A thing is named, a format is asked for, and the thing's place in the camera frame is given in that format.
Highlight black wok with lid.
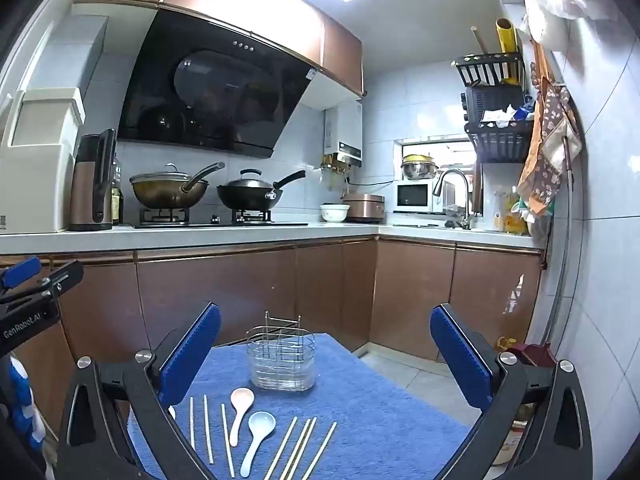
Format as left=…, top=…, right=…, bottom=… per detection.
left=216, top=168, right=307, bottom=212

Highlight steel faucet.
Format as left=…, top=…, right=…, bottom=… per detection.
left=432, top=169, right=473, bottom=231

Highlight brass wok with glass lid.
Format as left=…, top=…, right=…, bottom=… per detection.
left=129, top=161, right=226, bottom=209

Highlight white plastic bag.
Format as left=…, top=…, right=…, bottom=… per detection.
left=505, top=0, right=621, bottom=53

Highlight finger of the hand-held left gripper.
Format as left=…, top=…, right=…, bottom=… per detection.
left=0, top=256, right=42, bottom=292
left=27, top=260, right=85, bottom=302

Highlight brown lower cabinets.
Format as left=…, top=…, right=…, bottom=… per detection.
left=0, top=237, right=546, bottom=436

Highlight brown electric kettle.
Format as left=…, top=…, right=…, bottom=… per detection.
left=68, top=129, right=117, bottom=232

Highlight steel pot on microwave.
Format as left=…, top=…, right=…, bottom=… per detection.
left=400, top=154, right=439, bottom=181

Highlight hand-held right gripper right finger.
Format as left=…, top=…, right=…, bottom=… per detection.
left=430, top=302, right=593, bottom=480

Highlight light blue ceramic spoon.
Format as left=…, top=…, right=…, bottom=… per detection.
left=240, top=411, right=277, bottom=478

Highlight hanging patterned cloths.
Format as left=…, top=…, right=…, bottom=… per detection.
left=516, top=42, right=583, bottom=216

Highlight blue towel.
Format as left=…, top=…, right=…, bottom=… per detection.
left=127, top=332, right=473, bottom=480

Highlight brown rice cooker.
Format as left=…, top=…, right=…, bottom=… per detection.
left=342, top=192, right=386, bottom=223

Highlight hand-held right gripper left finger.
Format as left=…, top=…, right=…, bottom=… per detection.
left=54, top=301, right=236, bottom=480

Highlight wire utensil holder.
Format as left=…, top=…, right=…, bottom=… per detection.
left=245, top=311, right=317, bottom=392

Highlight white countertop appliance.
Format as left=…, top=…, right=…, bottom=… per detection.
left=0, top=87, right=86, bottom=235

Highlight white microwave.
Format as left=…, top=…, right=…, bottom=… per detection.
left=392, top=180, right=443, bottom=214

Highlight black range hood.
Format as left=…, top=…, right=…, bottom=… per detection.
left=117, top=7, right=321, bottom=160

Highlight yellow roll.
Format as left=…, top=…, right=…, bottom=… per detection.
left=495, top=17, right=520, bottom=85

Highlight wooden stick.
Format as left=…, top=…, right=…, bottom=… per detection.
left=470, top=25, right=493, bottom=86

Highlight red dustpan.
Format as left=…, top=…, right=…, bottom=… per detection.
left=510, top=342, right=556, bottom=368

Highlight grey box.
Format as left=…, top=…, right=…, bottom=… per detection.
left=30, top=14, right=108, bottom=111

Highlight gas stove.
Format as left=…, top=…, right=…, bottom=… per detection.
left=135, top=207, right=310, bottom=229

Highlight white bowl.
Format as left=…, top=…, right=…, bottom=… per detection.
left=320, top=203, right=351, bottom=223

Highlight pink ceramic spoon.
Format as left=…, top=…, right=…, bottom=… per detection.
left=229, top=388, right=256, bottom=447

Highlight white water heater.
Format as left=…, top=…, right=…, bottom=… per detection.
left=322, top=101, right=363, bottom=166

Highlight yellow detergent bottle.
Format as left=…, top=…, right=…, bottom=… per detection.
left=505, top=195, right=531, bottom=236

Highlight dark oil bottle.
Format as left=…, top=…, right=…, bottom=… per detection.
left=111, top=157, right=124, bottom=226

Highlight black wall rack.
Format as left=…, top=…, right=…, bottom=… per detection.
left=451, top=52, right=536, bottom=163

